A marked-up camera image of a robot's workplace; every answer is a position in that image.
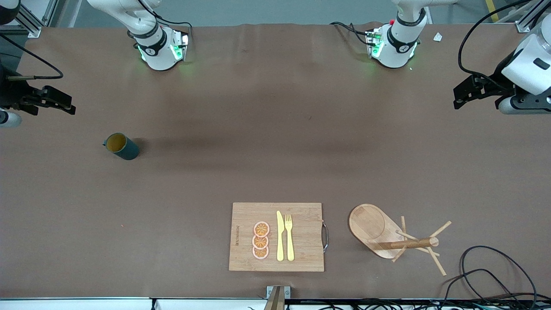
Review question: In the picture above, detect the dark teal mug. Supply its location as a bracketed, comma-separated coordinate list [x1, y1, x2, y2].
[102, 133, 140, 161]

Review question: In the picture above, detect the black left base cable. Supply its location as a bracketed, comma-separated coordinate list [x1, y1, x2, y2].
[331, 22, 375, 46]

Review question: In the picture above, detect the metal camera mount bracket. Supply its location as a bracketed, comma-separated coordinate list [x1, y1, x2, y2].
[263, 285, 291, 310]

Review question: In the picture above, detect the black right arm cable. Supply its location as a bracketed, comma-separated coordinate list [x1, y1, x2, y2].
[0, 32, 64, 81]

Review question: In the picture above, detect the wooden mug rack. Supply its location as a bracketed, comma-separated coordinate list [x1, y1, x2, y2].
[349, 204, 452, 276]

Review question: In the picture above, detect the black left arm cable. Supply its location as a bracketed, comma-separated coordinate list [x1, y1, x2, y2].
[458, 0, 534, 87]

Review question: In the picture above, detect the brown table mat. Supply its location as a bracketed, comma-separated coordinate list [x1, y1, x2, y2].
[0, 22, 551, 300]

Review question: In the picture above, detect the wooden cutting board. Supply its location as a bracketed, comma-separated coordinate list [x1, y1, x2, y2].
[229, 202, 330, 273]

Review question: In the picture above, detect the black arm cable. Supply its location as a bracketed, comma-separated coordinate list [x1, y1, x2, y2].
[458, 0, 534, 87]
[0, 32, 64, 81]

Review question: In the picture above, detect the black looped cable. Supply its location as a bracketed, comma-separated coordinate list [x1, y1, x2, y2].
[461, 245, 539, 304]
[443, 269, 517, 302]

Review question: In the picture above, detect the black base cable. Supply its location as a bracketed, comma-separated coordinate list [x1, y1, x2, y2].
[331, 22, 375, 46]
[146, 9, 193, 31]

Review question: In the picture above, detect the black cable bundle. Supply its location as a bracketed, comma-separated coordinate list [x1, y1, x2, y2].
[248, 299, 551, 310]

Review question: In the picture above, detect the black right base cable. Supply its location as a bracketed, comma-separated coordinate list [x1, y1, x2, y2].
[146, 9, 193, 31]

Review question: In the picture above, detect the yellow plastic fork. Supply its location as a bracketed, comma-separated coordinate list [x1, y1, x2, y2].
[285, 214, 295, 262]

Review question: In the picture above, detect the yellow plastic knife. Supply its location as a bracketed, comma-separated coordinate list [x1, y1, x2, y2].
[276, 211, 285, 262]

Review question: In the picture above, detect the aluminium frame profile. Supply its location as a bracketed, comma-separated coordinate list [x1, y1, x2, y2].
[0, 0, 59, 38]
[514, 0, 551, 34]

